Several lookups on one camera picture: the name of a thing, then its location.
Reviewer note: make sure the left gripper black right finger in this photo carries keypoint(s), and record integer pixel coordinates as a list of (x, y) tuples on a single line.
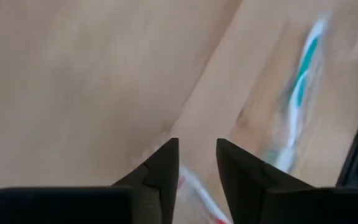
[(238, 174)]

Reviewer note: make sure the red white toothbrush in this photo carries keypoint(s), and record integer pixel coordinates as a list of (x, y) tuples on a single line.
[(197, 186)]

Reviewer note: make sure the black aluminium table frame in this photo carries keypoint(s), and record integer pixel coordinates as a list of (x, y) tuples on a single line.
[(356, 149)]

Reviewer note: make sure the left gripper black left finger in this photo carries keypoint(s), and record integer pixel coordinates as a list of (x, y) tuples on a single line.
[(163, 174)]

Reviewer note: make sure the teal white toothbrush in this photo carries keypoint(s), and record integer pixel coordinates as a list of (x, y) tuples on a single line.
[(303, 65)]

